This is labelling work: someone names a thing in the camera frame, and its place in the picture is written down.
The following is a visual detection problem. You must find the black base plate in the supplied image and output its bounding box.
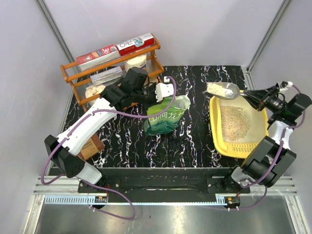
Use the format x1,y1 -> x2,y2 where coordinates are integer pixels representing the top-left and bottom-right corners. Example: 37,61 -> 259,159
78,168 -> 251,203

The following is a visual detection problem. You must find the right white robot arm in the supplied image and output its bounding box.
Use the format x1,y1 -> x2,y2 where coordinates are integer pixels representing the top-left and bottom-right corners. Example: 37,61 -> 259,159
221,81 -> 312,193

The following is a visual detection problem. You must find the red grey wrap box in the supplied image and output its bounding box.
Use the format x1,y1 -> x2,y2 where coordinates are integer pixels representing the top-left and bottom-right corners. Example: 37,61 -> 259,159
76,44 -> 120,71

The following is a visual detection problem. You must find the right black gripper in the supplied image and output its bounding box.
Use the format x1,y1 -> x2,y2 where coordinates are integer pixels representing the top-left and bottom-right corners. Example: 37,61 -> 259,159
242,85 -> 287,114

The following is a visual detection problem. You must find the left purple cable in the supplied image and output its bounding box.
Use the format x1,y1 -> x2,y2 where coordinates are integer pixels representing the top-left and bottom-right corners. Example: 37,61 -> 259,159
40,77 -> 177,219

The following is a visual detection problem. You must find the orange wooden shelf rack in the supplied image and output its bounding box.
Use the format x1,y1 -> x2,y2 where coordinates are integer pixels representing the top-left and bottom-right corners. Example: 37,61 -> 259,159
60,38 -> 164,112

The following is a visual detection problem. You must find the grey metal scoop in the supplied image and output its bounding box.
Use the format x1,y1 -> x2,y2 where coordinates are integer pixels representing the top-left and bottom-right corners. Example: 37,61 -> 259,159
207,82 -> 244,100

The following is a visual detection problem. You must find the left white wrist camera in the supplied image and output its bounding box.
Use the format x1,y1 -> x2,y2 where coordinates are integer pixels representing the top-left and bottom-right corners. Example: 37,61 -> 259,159
155,76 -> 176,103

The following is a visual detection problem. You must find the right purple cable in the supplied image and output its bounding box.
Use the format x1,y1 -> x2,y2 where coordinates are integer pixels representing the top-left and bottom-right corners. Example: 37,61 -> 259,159
225,84 -> 307,211

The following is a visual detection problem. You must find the brown scouring pad pack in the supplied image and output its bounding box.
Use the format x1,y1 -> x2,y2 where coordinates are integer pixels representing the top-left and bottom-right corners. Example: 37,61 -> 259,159
78,134 -> 105,160

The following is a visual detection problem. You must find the green litter bag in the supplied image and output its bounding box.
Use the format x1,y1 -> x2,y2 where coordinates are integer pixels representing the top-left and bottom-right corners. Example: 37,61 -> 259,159
143,95 -> 191,136

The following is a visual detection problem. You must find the yellow litter box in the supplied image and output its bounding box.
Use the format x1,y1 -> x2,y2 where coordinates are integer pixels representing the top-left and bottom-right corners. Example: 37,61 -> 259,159
209,96 -> 269,158

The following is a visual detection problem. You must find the purple cable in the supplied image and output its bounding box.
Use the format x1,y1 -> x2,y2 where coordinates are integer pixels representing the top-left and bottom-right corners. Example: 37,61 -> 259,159
225,84 -> 307,211
40,77 -> 177,219

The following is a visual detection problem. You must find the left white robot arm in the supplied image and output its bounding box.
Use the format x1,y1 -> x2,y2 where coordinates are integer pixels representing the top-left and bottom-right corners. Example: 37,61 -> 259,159
44,67 -> 172,193

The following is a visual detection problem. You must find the red white foil box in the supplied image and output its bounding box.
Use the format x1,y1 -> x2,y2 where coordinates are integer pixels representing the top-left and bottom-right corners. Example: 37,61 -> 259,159
116,33 -> 155,56

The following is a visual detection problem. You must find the clear plastic bag pack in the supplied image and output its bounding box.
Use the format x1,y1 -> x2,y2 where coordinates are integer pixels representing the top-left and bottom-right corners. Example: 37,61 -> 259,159
90,66 -> 123,86

